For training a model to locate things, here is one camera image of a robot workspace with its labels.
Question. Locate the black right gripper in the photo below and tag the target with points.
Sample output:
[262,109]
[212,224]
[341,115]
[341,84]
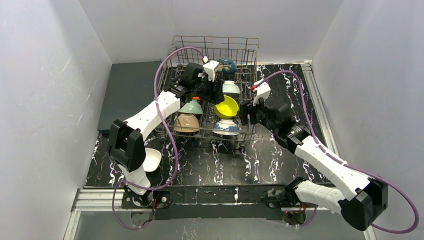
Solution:
[251,112]

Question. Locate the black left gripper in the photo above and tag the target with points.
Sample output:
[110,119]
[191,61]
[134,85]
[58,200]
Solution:
[214,91]

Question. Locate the yellow bowl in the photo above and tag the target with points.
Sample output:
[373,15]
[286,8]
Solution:
[227,109]

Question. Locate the green bowl dark exterior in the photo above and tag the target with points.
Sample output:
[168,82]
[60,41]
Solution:
[230,87]

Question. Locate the celadon green bowl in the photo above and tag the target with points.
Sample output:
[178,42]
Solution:
[192,107]

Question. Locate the blue patterned bowl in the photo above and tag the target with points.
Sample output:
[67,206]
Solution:
[226,127]

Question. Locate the beige floral bowl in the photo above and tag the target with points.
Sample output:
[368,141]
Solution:
[186,123]

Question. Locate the white square bowl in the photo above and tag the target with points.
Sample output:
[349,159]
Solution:
[152,160]

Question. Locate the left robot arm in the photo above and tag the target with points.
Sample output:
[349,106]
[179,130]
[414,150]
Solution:
[126,141]

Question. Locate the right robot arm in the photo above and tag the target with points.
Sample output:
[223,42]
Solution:
[357,197]

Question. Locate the dark grey flat box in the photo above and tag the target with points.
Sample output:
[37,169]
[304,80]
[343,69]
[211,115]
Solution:
[129,90]

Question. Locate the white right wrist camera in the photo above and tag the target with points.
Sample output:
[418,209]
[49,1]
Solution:
[260,91]

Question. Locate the grey wire dish rack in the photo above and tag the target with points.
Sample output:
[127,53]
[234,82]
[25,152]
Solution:
[243,51]

